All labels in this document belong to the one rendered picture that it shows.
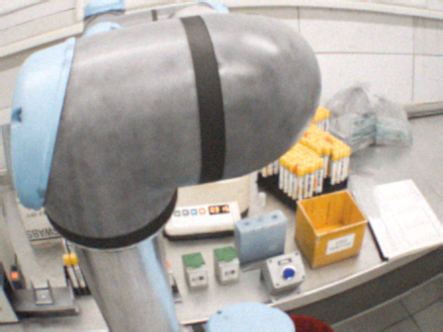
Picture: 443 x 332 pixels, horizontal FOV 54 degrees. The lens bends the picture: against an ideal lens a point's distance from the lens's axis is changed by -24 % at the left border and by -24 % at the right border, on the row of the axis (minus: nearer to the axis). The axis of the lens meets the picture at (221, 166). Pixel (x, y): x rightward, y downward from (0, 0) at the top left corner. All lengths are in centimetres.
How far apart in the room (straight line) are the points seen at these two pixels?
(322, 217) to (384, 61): 73
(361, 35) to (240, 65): 138
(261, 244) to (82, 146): 85
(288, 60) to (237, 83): 4
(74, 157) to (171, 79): 7
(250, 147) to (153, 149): 6
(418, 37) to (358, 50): 33
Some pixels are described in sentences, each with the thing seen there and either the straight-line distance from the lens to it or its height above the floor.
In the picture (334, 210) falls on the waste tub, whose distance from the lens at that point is 124.
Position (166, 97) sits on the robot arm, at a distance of 30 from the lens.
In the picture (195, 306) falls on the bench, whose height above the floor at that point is 87.
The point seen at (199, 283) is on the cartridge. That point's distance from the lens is 109.
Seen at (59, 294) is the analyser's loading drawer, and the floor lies 91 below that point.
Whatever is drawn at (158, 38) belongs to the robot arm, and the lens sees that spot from 32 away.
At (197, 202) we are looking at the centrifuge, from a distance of 123.
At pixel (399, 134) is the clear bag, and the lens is 166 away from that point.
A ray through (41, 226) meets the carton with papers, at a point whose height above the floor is 93.
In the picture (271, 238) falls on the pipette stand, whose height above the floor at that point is 94.
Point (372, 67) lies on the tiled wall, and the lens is 174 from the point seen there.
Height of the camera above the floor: 164
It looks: 31 degrees down
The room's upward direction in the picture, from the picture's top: 2 degrees counter-clockwise
